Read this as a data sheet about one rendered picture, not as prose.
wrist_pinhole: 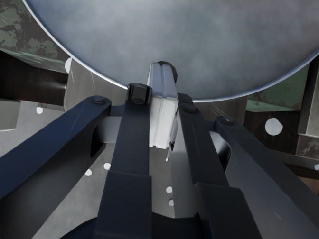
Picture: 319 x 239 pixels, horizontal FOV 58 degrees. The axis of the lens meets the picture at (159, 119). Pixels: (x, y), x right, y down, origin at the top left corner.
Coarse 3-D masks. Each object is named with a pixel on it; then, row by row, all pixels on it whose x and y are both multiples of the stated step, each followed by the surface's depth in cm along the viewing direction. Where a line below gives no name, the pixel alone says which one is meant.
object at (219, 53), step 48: (48, 0) 21; (96, 0) 21; (144, 0) 22; (192, 0) 22; (240, 0) 22; (288, 0) 23; (96, 48) 21; (144, 48) 22; (192, 48) 22; (240, 48) 22; (288, 48) 23; (192, 96) 22; (240, 96) 22
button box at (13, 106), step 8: (0, 104) 41; (8, 104) 43; (16, 104) 46; (0, 112) 41; (8, 112) 44; (16, 112) 47; (0, 120) 42; (8, 120) 44; (16, 120) 47; (0, 128) 42; (8, 128) 45
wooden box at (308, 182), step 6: (294, 168) 90; (300, 168) 94; (306, 168) 99; (300, 174) 75; (306, 174) 78; (312, 174) 81; (318, 174) 85; (306, 180) 69; (312, 180) 69; (318, 180) 69; (312, 186) 69; (318, 186) 69; (318, 192) 69
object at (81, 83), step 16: (80, 64) 22; (160, 64) 22; (80, 80) 22; (96, 80) 22; (176, 80) 22; (64, 96) 22; (80, 96) 22; (112, 96) 22; (208, 112) 22; (224, 112) 23; (240, 112) 23
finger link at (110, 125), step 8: (112, 112) 14; (120, 112) 14; (104, 120) 13; (112, 120) 13; (120, 120) 13; (96, 128) 13; (104, 128) 13; (112, 128) 14; (96, 136) 13; (104, 136) 14; (112, 136) 14
